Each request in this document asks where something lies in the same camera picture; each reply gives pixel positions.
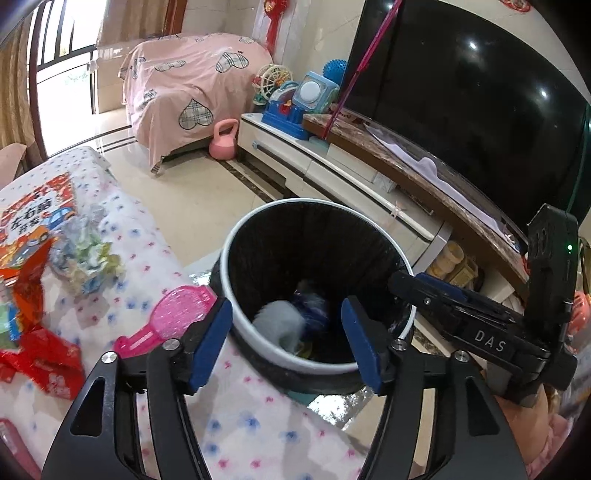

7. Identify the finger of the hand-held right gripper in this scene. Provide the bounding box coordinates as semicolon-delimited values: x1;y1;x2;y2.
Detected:
414;272;514;322
388;270;468;331

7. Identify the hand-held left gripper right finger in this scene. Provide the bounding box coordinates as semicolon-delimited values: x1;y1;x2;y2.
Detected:
341;295;529;480

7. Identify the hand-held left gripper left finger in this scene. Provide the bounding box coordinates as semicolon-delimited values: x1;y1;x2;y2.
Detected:
41;298;234;480

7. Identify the black and white trash bin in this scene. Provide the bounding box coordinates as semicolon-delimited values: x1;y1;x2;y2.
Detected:
210;198;416;396

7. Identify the printed paper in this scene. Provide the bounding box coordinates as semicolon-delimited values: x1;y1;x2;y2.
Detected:
48;205;126;297

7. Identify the red plastic wrapper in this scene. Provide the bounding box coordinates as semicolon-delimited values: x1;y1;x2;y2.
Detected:
0;323;86;400

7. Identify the orange-red snack wrapper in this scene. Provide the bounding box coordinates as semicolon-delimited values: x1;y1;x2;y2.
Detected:
0;239;54;343

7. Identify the green wrapper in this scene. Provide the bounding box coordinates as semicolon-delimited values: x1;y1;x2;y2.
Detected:
0;300;23;346

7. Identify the person's right forearm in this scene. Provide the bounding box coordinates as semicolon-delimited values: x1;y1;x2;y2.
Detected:
494;390;557;480

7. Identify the olive plastic toy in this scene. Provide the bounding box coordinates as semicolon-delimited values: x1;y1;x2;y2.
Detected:
450;257;482;291

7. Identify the yellow stacking toy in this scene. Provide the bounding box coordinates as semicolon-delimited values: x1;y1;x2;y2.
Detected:
427;242;463;278

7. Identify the blue wrapper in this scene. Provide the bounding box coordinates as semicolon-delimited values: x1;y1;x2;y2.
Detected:
294;279;331;334

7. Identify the grey-white crumpled tissue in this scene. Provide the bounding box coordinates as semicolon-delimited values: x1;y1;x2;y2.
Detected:
253;300;306;352

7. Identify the black bin liner bag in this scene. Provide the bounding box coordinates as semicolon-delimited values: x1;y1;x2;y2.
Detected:
222;203;414;365

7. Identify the clear plastic sheet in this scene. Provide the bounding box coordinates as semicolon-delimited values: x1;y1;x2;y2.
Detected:
364;121;519;241

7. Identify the pink fuzzy clothing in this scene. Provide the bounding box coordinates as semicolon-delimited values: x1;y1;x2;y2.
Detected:
531;291;591;480

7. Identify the white television cabinet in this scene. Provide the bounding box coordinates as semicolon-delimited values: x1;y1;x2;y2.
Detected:
238;112;454;274

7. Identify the black flat-screen television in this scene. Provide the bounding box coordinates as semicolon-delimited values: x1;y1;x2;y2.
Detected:
339;0;591;247

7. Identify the pink kettlebell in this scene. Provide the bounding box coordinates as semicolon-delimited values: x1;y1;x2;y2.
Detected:
209;119;240;161

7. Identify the colourful picture book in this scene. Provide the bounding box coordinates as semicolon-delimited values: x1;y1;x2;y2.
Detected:
0;172;77;269

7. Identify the light blue toy washing machine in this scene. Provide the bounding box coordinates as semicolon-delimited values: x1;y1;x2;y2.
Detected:
295;71;341;116

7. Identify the blue spiky ball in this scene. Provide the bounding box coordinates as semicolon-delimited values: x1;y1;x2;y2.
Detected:
322;59;352;86

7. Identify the ferris wheel toy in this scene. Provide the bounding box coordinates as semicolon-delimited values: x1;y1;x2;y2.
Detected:
252;64;290;105

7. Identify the pink heart-print sofa cover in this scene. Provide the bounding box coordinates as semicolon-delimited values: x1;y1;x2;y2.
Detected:
119;32;274;174

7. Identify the pink upholstered stool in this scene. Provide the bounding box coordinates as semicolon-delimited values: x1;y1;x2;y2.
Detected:
0;143;29;186

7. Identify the beige curtain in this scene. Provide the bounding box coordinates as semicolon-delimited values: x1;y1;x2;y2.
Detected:
0;28;43;154

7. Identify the red Chinese knot ornament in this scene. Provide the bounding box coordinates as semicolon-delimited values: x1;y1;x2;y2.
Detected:
263;0;285;49

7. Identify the pink mop handle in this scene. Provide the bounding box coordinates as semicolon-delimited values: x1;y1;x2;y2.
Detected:
321;0;403;140

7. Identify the brown balcony door frame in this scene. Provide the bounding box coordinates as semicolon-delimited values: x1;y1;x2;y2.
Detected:
25;0;99;158

